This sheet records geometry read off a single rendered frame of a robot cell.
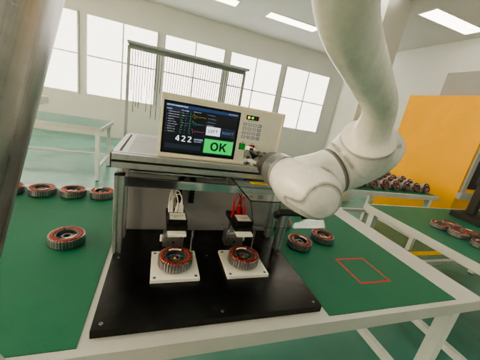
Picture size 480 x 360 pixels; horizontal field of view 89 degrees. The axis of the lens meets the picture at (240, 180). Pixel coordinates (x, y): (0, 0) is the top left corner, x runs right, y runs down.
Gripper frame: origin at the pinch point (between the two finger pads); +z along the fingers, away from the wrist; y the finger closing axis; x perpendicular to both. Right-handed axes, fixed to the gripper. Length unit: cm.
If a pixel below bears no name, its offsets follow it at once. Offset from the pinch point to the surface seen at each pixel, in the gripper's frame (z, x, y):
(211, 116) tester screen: 9.4, 8.6, -12.4
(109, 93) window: 636, -10, -150
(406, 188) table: 116, -40, 237
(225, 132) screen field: 9.4, 4.1, -6.9
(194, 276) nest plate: -10.3, -40.0, -14.5
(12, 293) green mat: -9, -43, -62
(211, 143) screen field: 9.4, -0.5, -11.1
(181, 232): 0.0, -30.2, -18.8
